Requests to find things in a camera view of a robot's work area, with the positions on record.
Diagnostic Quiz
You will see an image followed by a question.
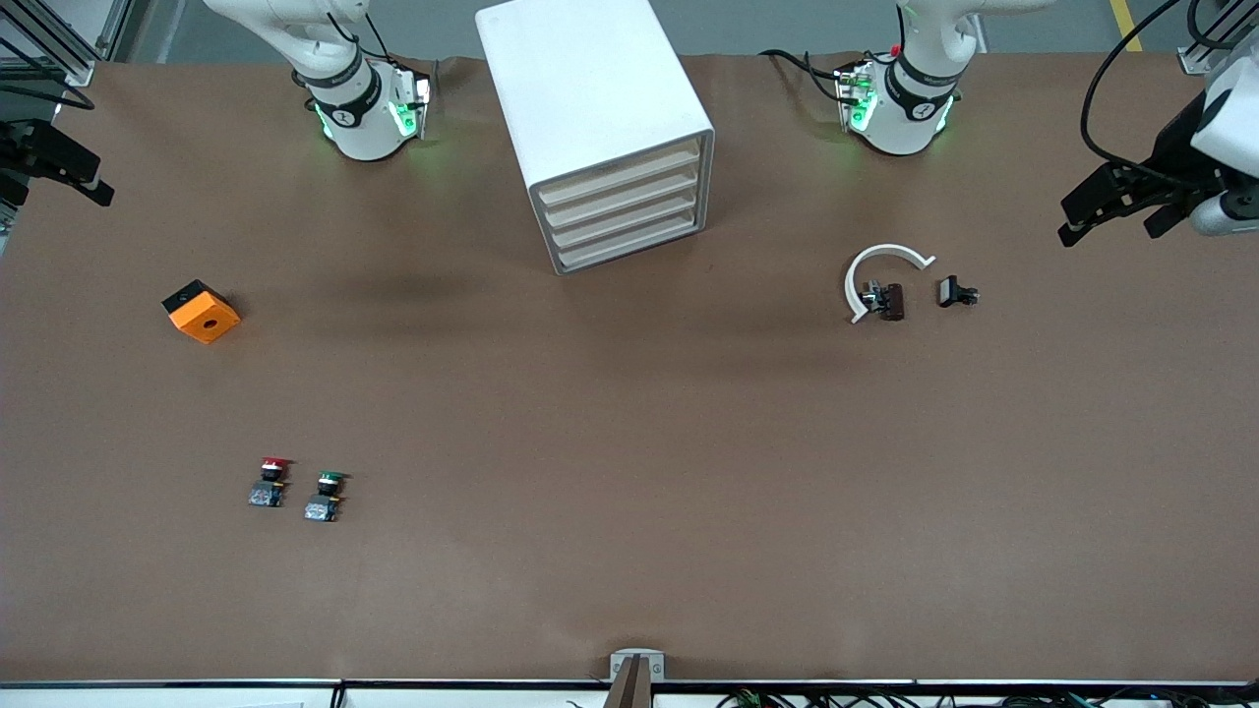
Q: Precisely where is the orange box with hole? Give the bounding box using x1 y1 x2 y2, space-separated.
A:
161 279 242 345

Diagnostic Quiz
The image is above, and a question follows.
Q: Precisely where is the black right camera cable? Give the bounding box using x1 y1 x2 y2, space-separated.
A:
0 81 97 111

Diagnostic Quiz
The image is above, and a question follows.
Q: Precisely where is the black camera cable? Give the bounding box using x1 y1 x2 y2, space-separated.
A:
1079 0 1216 190
0 81 97 111

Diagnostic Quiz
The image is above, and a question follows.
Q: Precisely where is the black left camera cable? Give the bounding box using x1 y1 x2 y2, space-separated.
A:
1079 0 1216 190

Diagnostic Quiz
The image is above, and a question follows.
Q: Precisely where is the aluminium frame profile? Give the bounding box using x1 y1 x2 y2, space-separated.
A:
1177 0 1259 77
0 0 134 88

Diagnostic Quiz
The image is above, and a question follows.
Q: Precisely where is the dark brown switch block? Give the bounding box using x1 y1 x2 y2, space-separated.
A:
862 281 906 323

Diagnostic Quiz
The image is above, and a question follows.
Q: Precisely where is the white curved plastic ring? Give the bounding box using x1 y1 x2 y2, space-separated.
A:
844 244 936 325

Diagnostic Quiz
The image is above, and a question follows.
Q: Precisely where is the black arm base cable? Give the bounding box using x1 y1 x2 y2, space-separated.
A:
759 47 855 104

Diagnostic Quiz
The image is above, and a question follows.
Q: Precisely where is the red push button switch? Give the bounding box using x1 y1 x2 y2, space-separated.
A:
249 457 294 508

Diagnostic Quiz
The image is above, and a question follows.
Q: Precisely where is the green push button switch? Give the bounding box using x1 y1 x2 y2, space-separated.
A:
304 471 347 523

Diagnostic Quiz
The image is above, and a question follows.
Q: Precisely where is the grey metal bracket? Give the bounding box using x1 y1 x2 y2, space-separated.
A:
610 649 666 682

